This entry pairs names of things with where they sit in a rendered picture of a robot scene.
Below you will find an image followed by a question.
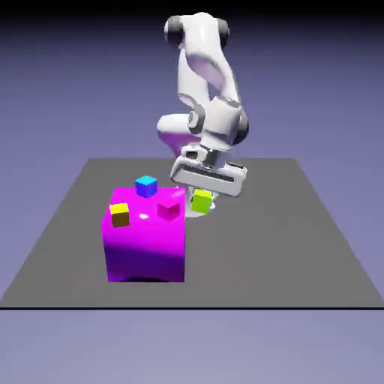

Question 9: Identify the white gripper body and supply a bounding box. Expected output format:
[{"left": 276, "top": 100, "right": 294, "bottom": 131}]
[{"left": 169, "top": 156, "right": 249, "bottom": 198}]

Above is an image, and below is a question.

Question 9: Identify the small lime green cube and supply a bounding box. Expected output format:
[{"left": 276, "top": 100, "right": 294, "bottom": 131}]
[{"left": 190, "top": 188, "right": 213, "bottom": 215}]

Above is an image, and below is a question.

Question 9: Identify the small pink cube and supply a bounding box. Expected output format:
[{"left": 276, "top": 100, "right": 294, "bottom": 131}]
[{"left": 157, "top": 202, "right": 182, "bottom": 222}]

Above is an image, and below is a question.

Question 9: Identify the small blue cube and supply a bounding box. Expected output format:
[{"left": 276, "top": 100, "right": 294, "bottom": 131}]
[{"left": 134, "top": 175, "right": 159, "bottom": 199}]

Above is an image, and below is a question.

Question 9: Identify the small yellow cube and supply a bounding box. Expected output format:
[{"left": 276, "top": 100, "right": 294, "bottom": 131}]
[{"left": 109, "top": 202, "right": 131, "bottom": 229}]

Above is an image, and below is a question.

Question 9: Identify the large magenta box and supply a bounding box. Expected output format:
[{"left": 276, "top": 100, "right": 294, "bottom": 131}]
[{"left": 101, "top": 186, "right": 187, "bottom": 284}]

